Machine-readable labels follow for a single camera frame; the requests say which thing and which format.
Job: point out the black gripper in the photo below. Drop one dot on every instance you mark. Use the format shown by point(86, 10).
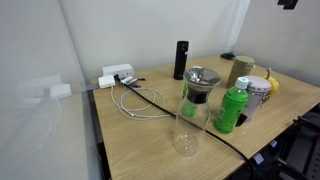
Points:
point(288, 3)

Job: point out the clear glass carafe silver funnel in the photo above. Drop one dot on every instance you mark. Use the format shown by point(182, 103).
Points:
point(186, 140)

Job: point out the tan canister with lid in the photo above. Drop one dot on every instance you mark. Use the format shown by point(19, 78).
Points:
point(238, 71)

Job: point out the green plastic bottle white cap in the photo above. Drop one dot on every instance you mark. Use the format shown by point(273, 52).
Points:
point(230, 110)

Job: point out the small black flat object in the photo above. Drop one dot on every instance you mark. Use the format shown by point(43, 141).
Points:
point(228, 56)

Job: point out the yellow pepper toy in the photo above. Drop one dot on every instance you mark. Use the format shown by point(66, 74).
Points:
point(274, 83)

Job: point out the white tin canister metal clasp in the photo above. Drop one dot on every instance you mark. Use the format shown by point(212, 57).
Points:
point(258, 95)

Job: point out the white paper tag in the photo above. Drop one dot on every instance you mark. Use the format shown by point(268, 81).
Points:
point(259, 159)
point(273, 143)

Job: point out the black metal rack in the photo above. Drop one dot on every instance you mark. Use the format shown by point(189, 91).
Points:
point(303, 150)

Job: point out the small silver usb hub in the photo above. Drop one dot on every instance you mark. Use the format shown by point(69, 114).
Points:
point(128, 80)

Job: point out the white power strip box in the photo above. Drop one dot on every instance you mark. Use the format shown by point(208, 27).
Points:
point(116, 70)

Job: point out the white power adapter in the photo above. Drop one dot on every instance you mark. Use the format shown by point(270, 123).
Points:
point(106, 81)

